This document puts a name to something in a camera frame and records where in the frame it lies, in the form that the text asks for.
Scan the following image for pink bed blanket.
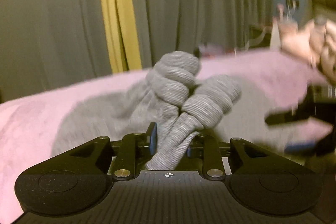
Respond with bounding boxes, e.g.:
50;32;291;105
1;50;331;223

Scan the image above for grey sweatpants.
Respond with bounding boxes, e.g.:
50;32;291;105
51;52;302;170

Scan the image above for person's right hand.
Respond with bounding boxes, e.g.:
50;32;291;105
274;16;335;84

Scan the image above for grey curtain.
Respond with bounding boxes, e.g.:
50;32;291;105
1;0;272;101

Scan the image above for red and black device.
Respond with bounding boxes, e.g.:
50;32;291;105
193;44;237;58

